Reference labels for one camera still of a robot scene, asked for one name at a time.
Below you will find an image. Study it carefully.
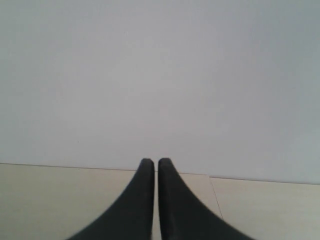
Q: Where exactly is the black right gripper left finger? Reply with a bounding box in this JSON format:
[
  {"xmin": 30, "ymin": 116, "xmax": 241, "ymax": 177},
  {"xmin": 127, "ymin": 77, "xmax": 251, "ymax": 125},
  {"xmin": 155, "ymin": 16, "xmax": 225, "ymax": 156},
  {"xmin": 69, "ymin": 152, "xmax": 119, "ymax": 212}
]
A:
[{"xmin": 70, "ymin": 158, "xmax": 155, "ymax": 240}]

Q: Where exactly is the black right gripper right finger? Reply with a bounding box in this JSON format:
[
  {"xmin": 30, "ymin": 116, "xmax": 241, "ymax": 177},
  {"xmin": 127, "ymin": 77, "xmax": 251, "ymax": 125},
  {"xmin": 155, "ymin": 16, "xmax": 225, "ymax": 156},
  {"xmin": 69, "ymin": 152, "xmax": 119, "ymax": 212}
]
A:
[{"xmin": 158, "ymin": 158, "xmax": 251, "ymax": 240}]

